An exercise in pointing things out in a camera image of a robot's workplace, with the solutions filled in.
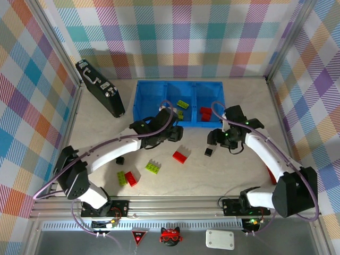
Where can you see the white box bottom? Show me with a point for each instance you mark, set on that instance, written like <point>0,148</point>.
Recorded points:
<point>220,239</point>

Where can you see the black cat figure red glasses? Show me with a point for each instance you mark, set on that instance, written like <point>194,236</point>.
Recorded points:
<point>171,236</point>

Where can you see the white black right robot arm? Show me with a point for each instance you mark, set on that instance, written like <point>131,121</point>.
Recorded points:
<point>265,156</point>

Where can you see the green lego brick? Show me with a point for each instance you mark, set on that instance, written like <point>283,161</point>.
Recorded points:
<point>183,104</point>
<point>121,178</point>
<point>180,114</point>
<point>152,168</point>

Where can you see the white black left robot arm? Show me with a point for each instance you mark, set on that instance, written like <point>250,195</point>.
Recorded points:
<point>111,152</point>

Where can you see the small black lego brick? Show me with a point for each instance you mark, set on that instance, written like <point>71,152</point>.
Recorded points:
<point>208,152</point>
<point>120,161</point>

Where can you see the aluminium frame side rail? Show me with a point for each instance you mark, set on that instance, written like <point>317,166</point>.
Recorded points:
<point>76,98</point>
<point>276,101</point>

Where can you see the long red plastic object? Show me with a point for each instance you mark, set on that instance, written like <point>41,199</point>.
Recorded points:
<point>271,175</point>

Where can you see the aluminium frame post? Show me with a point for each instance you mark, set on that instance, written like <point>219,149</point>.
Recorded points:
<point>59,40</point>
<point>291,40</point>

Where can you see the red black triangle emblem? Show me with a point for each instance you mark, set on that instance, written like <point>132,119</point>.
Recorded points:
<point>139,237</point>

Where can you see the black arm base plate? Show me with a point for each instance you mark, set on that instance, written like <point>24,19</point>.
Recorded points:
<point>229,208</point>
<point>120,210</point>

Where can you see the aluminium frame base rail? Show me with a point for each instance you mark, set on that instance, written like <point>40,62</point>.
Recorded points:
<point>172,208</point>

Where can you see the blue three-compartment bin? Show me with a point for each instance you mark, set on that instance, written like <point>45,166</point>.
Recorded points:
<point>148,98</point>

